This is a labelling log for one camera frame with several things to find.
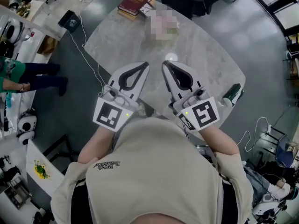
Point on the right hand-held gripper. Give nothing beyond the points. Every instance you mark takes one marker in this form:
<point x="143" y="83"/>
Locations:
<point x="203" y="113"/>

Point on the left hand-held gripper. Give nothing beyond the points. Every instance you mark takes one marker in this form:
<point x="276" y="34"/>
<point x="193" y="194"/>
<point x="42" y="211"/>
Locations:
<point x="108" y="115"/>

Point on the pink flowers bouquet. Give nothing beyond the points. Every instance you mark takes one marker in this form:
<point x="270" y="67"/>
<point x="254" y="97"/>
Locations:
<point x="163" y="24"/>

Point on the person's left forearm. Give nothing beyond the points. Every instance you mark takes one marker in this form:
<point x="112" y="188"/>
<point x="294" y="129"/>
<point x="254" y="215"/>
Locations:
<point x="98" y="143"/>

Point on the person's right forearm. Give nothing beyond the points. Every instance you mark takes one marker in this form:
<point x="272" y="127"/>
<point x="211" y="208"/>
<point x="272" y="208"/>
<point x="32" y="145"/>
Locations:
<point x="222" y="141"/>

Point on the grey marble table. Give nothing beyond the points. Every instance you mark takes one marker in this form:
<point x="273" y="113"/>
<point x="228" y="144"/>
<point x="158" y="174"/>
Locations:
<point x="201" y="55"/>

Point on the green and white box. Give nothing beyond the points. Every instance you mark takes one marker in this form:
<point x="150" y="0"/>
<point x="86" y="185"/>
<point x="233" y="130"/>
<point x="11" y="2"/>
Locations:
<point x="232" y="93"/>

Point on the tan book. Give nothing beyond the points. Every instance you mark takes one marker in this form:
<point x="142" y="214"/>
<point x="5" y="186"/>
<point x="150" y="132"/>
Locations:
<point x="127" y="15"/>

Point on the black and white patterned book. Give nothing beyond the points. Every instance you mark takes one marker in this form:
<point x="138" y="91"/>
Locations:
<point x="146" y="9"/>

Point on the dark red book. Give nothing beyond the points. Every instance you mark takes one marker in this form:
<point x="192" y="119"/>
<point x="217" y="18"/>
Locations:
<point x="135" y="0"/>

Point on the black waste bin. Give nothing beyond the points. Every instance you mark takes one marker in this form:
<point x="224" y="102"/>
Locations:
<point x="69" y="21"/>

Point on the brown paper bag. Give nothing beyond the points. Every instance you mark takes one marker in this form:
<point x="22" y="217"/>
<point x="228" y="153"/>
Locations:
<point x="47" y="44"/>

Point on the person's beige shirt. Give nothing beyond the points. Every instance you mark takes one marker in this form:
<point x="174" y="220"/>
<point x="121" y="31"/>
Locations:
<point x="151" y="171"/>

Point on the white round robot head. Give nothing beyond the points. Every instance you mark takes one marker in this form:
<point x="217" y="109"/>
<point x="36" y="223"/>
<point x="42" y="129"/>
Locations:
<point x="26" y="126"/>
<point x="14" y="31"/>

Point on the white side desk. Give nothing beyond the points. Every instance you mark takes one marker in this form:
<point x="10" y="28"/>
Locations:
<point x="44" y="171"/>

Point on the yellow and green toy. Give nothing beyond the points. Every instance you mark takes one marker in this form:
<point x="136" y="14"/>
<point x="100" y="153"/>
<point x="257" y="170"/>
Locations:
<point x="41" y="169"/>

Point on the blue chair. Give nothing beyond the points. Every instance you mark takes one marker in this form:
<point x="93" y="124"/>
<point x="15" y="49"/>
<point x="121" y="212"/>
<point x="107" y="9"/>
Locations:
<point x="286" y="153"/>

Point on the black metal frame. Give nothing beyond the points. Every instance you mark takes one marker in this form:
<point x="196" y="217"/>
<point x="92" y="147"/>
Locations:
<point x="59" y="148"/>

